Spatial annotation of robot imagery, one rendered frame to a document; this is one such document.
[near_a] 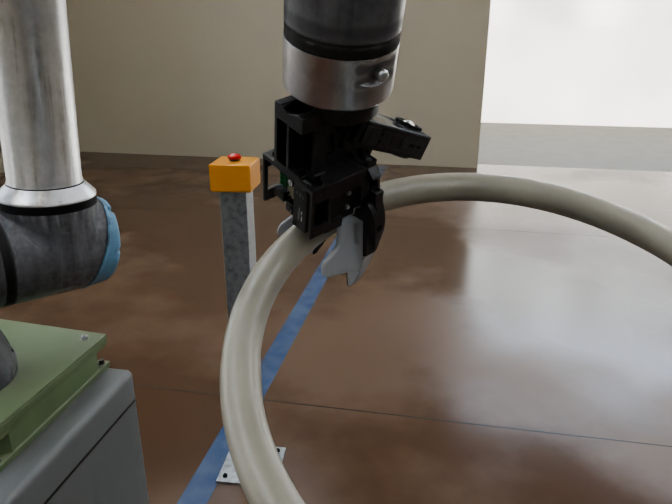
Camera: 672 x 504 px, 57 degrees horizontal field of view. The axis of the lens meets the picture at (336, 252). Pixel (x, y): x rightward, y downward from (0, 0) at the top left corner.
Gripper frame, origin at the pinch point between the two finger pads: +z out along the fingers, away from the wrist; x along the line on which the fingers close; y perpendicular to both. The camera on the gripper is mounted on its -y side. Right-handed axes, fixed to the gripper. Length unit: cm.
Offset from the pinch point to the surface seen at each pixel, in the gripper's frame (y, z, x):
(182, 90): -264, 300, -538
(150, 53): -250, 269, -577
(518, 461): -98, 152, 2
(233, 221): -40, 73, -85
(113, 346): -20, 195, -165
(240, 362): 18.9, -7.6, 10.2
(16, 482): 36, 41, -23
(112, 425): 20, 54, -31
